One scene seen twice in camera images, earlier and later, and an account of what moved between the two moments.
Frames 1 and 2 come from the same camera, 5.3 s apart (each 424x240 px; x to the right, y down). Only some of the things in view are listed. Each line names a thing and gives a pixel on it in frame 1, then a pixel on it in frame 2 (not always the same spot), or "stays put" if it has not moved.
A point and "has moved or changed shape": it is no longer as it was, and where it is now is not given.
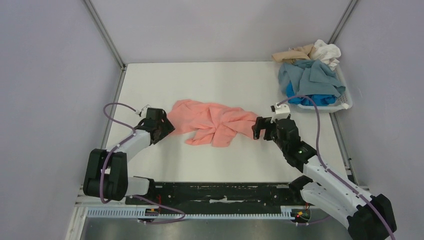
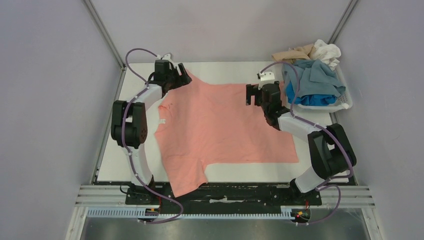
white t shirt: x=329 y=54 stays put
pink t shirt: x=215 y=123 has moved or changed shape
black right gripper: x=268 y=127 -> x=253 y=94
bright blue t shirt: x=321 y=100 stays put
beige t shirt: x=302 y=52 stays put
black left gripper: x=167 y=128 -> x=182 y=80
